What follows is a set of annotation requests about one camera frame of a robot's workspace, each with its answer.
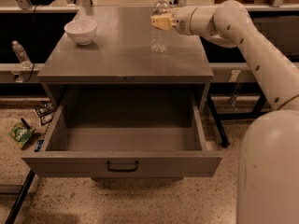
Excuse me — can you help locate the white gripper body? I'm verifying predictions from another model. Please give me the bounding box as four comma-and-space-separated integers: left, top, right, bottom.
173, 6, 197, 35

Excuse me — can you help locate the clear plastic water bottle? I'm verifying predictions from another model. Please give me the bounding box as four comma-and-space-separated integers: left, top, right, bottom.
151, 0, 170, 53

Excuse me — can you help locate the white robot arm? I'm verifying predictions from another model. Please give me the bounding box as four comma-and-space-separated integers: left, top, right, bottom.
150, 0, 299, 224

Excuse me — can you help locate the open grey top drawer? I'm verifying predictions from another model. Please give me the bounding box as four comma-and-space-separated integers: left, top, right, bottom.
23, 89, 221, 178

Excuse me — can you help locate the small background water bottle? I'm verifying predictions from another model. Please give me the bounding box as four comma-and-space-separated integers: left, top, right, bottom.
12, 41, 33, 69

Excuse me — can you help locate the grey metal cabinet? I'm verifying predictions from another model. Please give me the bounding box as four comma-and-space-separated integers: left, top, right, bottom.
37, 7, 213, 121

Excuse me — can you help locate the white ceramic bowl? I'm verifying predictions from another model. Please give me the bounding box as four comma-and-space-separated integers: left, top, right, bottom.
64, 19, 97, 45

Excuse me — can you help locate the dark snack packet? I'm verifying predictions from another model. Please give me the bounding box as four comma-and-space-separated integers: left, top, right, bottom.
34, 101, 56, 126

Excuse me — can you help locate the blue small floor item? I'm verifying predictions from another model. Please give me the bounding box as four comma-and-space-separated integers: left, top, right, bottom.
35, 139, 44, 152

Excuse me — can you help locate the green snack bag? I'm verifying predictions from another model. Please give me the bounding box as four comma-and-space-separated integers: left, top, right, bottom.
8, 122, 35, 148

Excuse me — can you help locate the black floor bar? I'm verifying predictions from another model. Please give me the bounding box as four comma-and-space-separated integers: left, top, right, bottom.
5, 170, 36, 224

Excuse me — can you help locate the black chair leg frame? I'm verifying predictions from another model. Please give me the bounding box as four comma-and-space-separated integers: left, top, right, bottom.
206, 94, 266, 147

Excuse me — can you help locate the black drawer handle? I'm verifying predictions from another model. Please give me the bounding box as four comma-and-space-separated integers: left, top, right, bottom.
106, 161, 139, 173

